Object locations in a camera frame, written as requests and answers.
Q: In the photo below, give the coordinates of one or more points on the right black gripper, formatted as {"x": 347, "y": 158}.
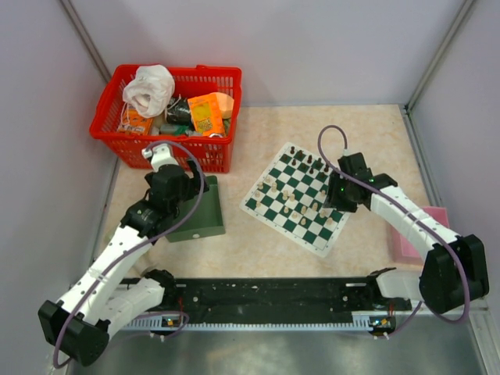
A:
{"x": 333, "y": 199}

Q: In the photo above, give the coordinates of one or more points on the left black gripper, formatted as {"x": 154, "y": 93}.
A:
{"x": 193, "y": 185}

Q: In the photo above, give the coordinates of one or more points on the dark green plastic tray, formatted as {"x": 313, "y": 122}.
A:
{"x": 206, "y": 221}

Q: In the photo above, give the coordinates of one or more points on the green white chess mat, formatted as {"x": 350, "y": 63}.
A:
{"x": 289, "y": 197}

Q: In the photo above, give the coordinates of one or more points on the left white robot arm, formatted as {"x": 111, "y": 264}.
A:
{"x": 87, "y": 317}

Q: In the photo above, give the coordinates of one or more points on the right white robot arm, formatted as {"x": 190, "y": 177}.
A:
{"x": 454, "y": 266}

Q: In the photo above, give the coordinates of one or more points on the orange yellow snack package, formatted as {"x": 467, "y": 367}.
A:
{"x": 206, "y": 115}

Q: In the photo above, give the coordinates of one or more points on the red plastic shopping basket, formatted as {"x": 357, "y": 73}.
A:
{"x": 214, "y": 154}

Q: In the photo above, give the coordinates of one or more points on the black wrapped bundle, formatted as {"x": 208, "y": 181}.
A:
{"x": 178, "y": 112}

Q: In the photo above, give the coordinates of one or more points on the peach sponge block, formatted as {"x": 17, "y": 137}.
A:
{"x": 226, "y": 104}

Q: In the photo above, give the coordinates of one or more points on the pink plastic tray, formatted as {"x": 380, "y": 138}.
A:
{"x": 401, "y": 250}

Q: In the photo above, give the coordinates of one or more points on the white crumpled plastic bag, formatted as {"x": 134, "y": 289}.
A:
{"x": 150, "y": 91}

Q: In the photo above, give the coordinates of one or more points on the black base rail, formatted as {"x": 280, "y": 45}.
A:
{"x": 276, "y": 300}

